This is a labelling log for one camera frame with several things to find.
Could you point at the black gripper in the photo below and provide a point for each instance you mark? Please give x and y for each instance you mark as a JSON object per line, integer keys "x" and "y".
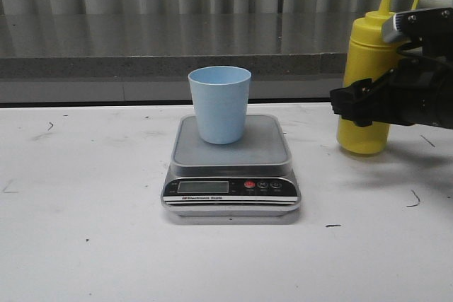
{"x": 419, "y": 90}

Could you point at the silver electronic kitchen scale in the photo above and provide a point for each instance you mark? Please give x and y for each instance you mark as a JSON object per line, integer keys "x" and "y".
{"x": 251, "y": 179}

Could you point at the steel counter in background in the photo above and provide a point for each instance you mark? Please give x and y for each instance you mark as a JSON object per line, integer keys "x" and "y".
{"x": 136, "y": 59}

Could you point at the yellow squeeze bottle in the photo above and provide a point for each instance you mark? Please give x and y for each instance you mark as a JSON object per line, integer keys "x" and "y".
{"x": 369, "y": 57}

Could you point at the light blue plastic cup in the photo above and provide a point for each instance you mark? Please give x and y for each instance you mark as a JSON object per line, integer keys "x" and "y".
{"x": 220, "y": 98}

